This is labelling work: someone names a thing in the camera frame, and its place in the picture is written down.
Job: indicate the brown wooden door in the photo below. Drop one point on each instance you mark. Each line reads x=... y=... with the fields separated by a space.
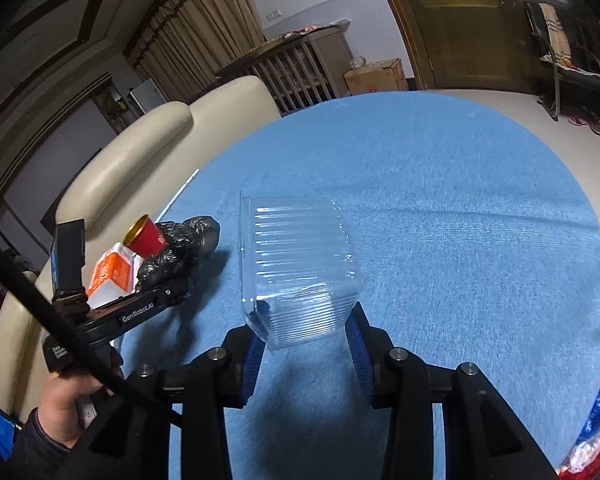
x=470 y=35

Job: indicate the black metal chair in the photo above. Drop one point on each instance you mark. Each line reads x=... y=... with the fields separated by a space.
x=580 y=72

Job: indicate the red white plastic packaging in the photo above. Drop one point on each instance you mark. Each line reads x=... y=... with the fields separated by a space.
x=592 y=445

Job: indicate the grey cabinet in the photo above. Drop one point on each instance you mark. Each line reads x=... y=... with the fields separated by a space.
x=332 y=55

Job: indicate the thin white stick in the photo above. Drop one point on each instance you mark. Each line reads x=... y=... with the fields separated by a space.
x=180 y=192

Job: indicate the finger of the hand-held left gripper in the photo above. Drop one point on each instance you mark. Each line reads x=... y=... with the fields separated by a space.
x=70 y=260

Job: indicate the clear plastic container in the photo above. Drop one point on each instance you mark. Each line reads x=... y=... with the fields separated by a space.
x=295 y=260

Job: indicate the blue blanket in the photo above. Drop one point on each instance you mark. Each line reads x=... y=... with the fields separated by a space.
x=455 y=210

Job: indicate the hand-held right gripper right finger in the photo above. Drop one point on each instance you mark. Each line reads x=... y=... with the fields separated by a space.
x=357 y=360

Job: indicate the orange white carton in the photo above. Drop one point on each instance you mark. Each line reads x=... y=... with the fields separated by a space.
x=112 y=275

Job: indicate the striped beige cloth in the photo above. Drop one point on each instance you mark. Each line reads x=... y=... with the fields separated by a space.
x=555 y=30

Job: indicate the black plastic bag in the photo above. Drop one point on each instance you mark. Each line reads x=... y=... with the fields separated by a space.
x=180 y=255

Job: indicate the brown curtain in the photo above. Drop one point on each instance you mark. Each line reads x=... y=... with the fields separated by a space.
x=195 y=35

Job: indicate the person's left hand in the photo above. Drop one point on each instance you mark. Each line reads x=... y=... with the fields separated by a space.
x=65 y=405

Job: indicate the beige leather sofa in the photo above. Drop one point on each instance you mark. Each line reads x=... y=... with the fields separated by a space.
x=145 y=160

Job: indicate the brown cardboard box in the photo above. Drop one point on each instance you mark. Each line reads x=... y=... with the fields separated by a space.
x=375 y=77

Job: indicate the wooden slatted crib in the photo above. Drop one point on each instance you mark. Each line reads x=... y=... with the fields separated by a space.
x=290 y=75

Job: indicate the person's left forearm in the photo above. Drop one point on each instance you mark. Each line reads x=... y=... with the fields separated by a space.
x=25 y=455

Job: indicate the white wall socket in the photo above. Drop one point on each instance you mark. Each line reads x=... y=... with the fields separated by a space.
x=273 y=14

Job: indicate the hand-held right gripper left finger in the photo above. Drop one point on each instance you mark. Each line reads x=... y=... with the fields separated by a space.
x=252 y=365

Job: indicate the red paper cup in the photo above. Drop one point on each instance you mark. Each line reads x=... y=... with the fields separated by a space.
x=147 y=240

